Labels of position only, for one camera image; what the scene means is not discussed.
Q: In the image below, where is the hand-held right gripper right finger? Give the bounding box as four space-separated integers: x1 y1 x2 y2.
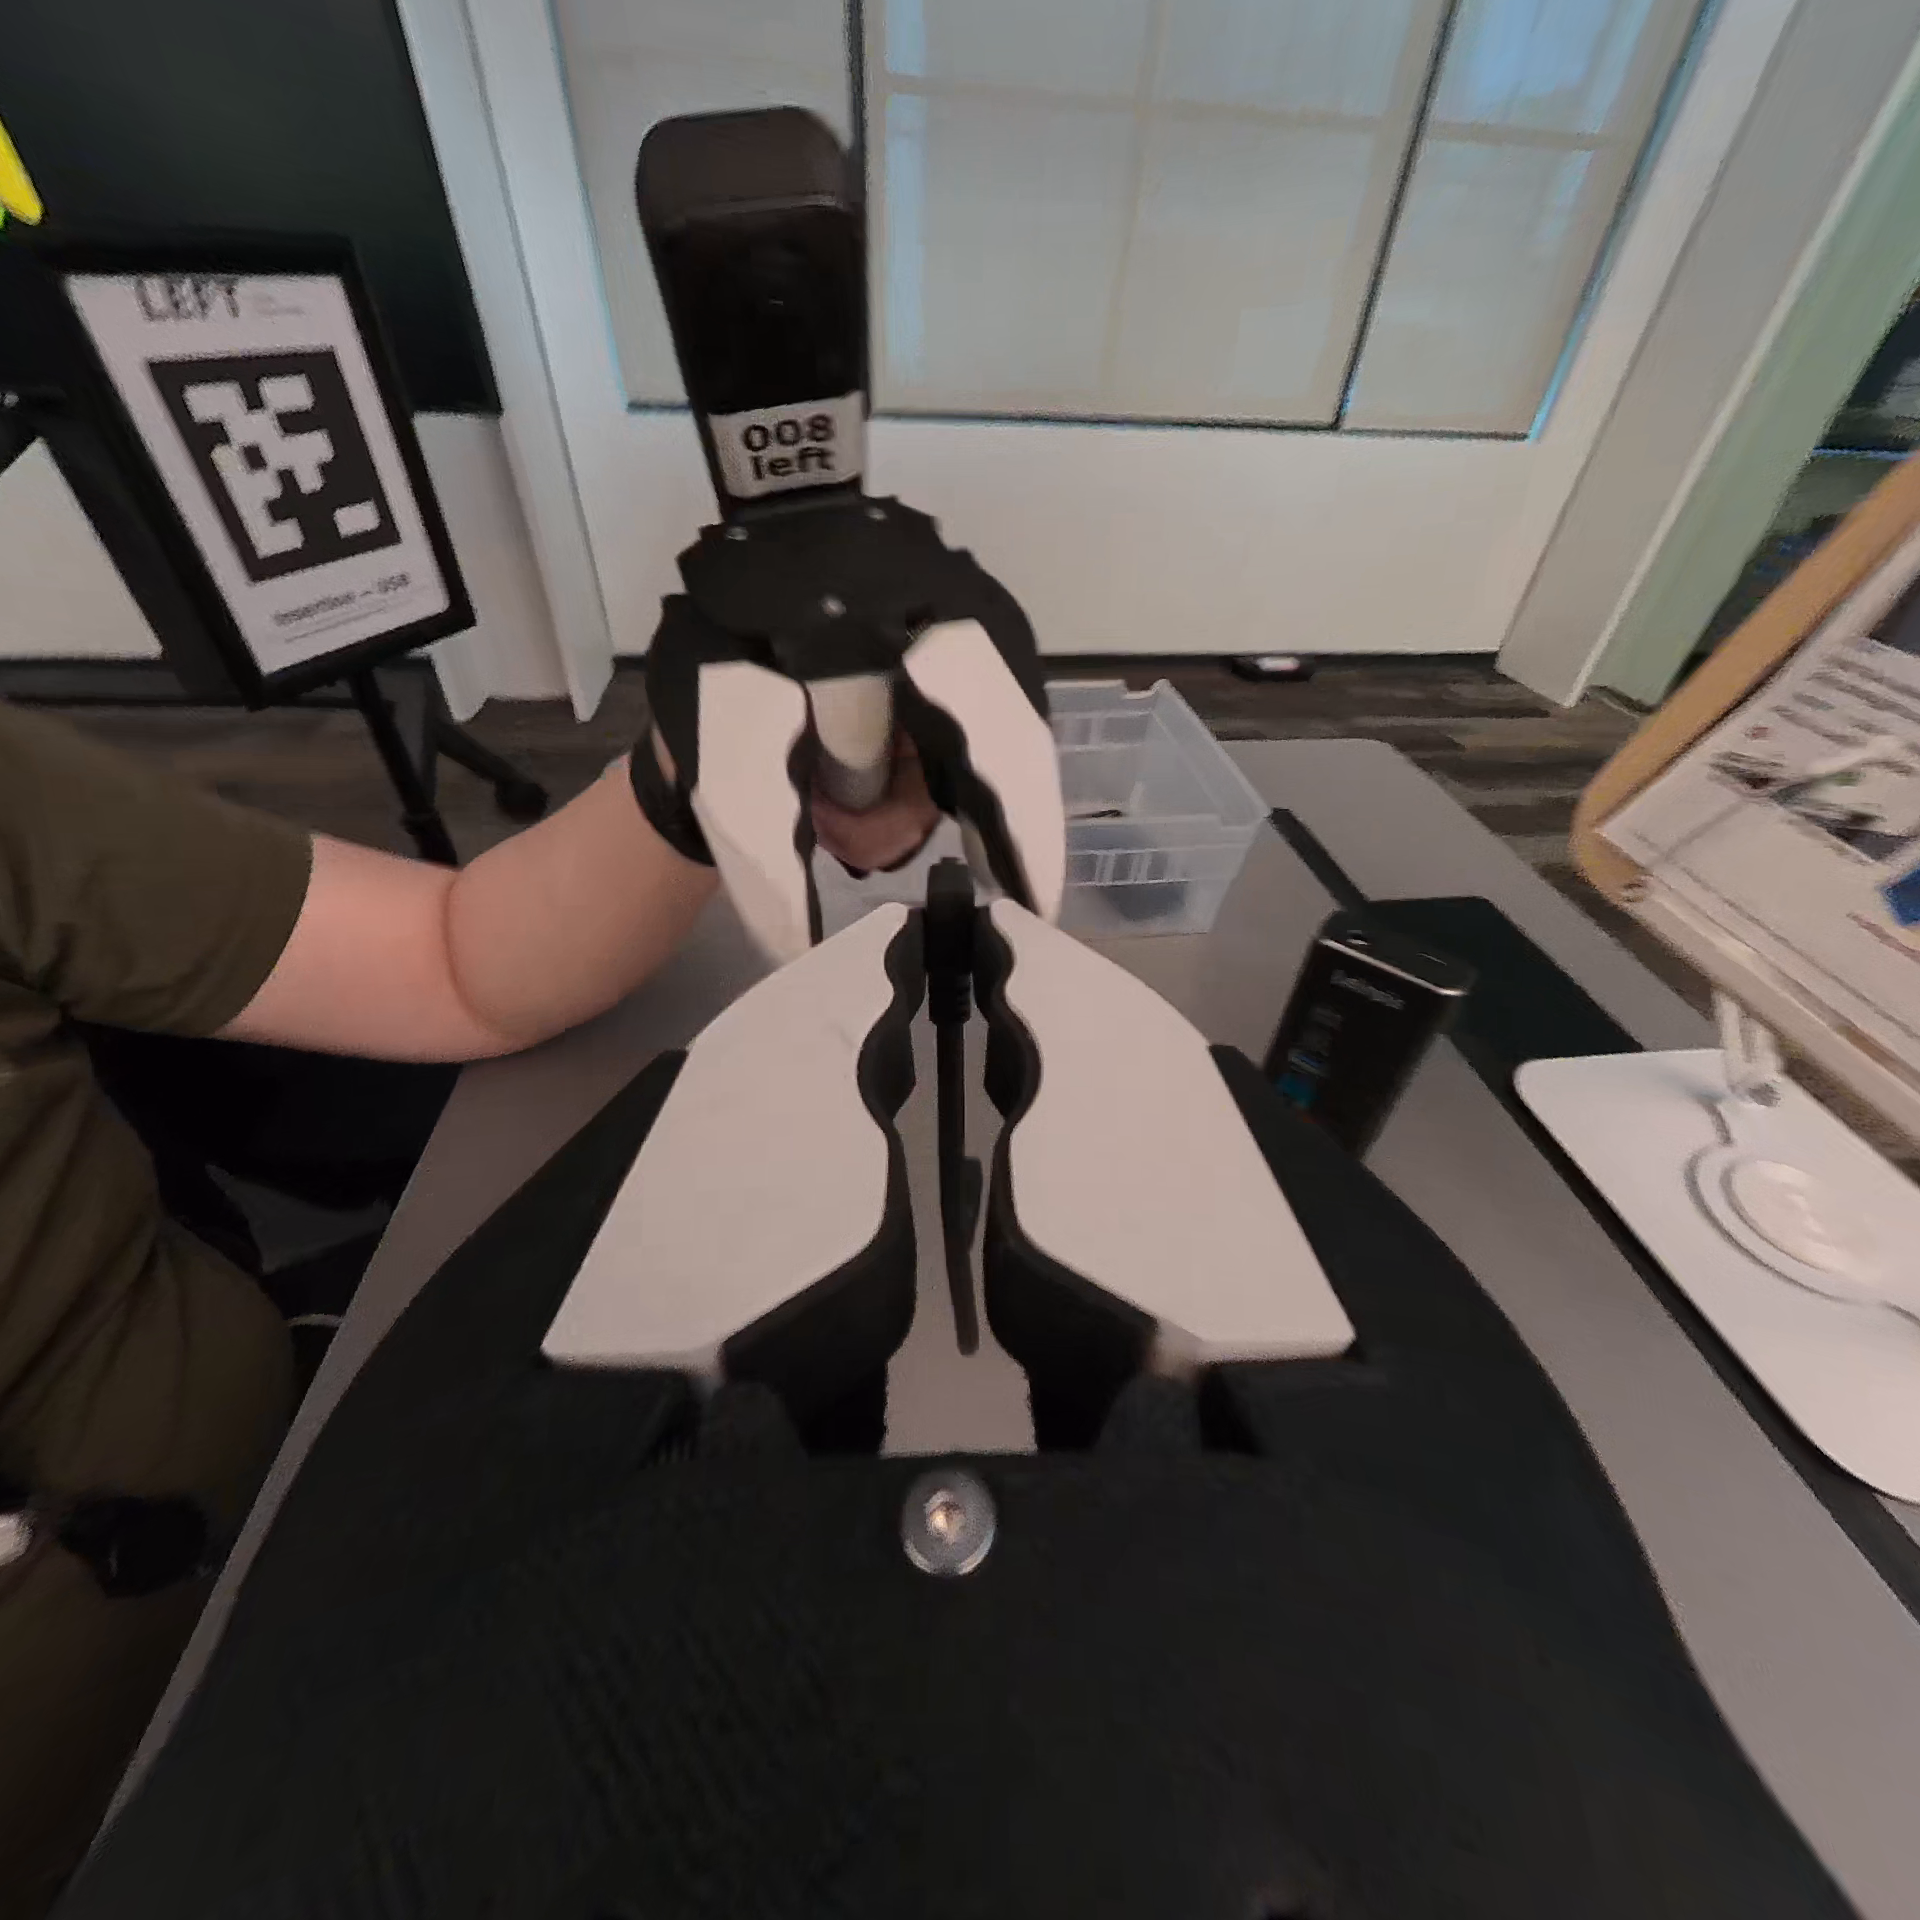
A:
982 895 1359 1453

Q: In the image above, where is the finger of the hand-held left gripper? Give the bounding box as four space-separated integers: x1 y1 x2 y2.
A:
895 615 1072 934
689 655 825 964

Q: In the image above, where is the black easel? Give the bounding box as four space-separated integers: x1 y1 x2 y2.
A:
347 660 553 869

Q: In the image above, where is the person's olive shirt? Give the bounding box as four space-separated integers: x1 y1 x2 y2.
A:
0 702 320 1920

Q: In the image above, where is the person's left hand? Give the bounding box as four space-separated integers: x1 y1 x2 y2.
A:
808 750 943 880

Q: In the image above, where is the wooden display board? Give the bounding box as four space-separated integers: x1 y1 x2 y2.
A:
1569 451 1920 1119

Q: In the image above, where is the paned window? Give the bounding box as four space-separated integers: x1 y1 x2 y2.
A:
545 0 1727 437

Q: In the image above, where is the clear plastic bin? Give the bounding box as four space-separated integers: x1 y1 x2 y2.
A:
1042 679 1273 934

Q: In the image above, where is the black USB hub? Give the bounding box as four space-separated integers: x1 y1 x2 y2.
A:
1258 895 1480 1160

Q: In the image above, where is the framed marker sign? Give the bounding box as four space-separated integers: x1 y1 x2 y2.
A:
59 231 480 710

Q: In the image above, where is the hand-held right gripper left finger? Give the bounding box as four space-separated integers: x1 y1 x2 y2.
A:
539 901 921 1453

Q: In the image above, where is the black cable with grey plug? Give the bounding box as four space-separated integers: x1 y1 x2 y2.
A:
918 856 987 1359

